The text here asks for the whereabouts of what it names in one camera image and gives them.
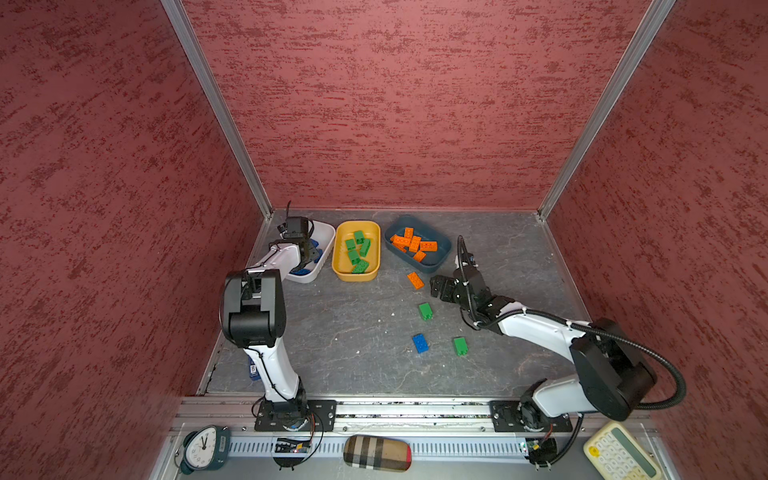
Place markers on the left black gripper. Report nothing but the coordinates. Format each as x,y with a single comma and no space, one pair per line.
312,253

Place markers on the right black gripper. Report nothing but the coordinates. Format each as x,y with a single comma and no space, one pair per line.
447,283

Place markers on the green small lego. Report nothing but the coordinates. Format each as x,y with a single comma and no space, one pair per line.
425,311

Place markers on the green long lego brick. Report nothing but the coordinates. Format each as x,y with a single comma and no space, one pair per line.
365,247

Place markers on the green lego plate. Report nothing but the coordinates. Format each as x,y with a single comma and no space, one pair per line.
360,267

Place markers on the orange lego brick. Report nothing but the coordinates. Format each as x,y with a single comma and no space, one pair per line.
400,242

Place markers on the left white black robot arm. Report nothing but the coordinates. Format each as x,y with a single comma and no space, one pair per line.
253,318

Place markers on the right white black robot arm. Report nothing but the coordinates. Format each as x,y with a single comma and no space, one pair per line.
614,375

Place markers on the white plastic container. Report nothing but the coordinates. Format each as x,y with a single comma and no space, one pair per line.
325,235

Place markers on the teal plastic container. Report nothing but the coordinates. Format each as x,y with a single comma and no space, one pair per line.
432,259

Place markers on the yellow plastic container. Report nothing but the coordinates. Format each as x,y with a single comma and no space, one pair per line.
341,263

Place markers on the plaid fabric case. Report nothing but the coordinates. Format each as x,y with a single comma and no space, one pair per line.
377,453

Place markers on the yellow calculator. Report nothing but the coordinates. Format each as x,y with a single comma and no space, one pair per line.
616,454

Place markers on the teal analog clock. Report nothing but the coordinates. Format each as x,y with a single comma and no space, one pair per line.
206,449

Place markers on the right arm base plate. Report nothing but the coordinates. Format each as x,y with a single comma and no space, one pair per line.
510,416

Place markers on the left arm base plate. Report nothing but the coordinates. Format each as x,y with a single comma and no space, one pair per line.
305,416

